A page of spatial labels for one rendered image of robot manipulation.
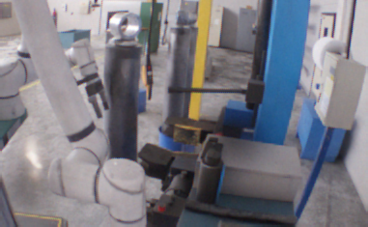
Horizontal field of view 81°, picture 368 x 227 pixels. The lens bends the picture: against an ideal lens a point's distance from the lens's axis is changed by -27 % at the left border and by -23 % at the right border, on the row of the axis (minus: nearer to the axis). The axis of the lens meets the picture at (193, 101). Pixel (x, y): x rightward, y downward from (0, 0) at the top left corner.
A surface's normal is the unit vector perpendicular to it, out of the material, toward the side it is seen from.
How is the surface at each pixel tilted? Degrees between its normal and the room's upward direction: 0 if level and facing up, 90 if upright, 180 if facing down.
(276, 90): 90
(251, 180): 90
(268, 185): 90
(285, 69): 90
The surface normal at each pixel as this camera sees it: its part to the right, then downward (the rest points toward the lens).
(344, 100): -0.22, 0.31
